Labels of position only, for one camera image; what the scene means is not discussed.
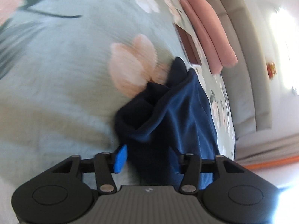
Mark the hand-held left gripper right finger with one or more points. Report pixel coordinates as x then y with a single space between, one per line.
174 162

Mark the navy white-striped hoodie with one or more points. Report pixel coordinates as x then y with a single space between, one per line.
177 119

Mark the dark red folded cloth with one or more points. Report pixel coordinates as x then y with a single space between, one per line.
188 44

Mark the red wall ornament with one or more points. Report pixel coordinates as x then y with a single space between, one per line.
272 69

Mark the beige padded headboard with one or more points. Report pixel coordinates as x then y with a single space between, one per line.
243 63

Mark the orange curtain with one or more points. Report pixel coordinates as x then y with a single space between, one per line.
271 161

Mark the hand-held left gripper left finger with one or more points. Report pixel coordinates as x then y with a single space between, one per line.
120 159

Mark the floral quilted bed sheet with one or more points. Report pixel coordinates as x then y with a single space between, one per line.
70 74

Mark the pink pillows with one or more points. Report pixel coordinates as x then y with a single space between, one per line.
210 32

